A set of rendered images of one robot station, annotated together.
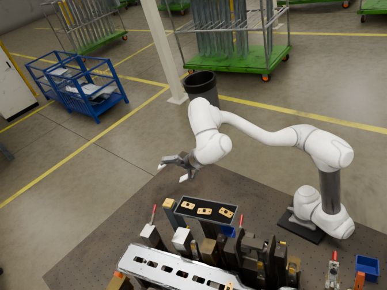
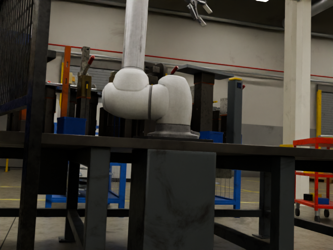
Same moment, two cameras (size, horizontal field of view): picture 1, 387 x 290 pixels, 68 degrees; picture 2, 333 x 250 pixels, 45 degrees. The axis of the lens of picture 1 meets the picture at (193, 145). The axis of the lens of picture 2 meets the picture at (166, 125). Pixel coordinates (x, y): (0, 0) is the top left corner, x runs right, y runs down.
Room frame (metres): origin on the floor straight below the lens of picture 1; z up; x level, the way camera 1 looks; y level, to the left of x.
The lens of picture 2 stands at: (1.73, -2.26, 0.62)
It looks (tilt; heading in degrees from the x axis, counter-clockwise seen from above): 5 degrees up; 110
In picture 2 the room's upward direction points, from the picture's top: 2 degrees clockwise
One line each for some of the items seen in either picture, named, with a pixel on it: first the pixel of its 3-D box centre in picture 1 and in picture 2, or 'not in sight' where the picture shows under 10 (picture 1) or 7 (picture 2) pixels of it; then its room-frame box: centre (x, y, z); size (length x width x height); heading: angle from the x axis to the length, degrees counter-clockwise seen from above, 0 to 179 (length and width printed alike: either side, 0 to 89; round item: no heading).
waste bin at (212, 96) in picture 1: (204, 98); not in sight; (3.86, -0.38, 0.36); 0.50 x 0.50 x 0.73
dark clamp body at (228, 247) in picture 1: (237, 260); not in sight; (0.91, -0.03, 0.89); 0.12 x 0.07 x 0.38; 145
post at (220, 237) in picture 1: (227, 256); not in sight; (0.94, 0.01, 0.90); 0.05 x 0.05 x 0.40; 55
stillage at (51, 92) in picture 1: (60, 78); not in sight; (6.75, 2.45, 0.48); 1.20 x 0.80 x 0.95; 35
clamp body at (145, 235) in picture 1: (158, 244); (228, 124); (1.20, 0.44, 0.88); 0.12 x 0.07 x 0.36; 145
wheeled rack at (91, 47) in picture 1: (87, 22); not in sight; (9.96, 1.98, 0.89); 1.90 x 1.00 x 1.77; 125
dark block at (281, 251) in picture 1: (283, 271); (127, 106); (0.75, -0.25, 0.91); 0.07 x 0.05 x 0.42; 145
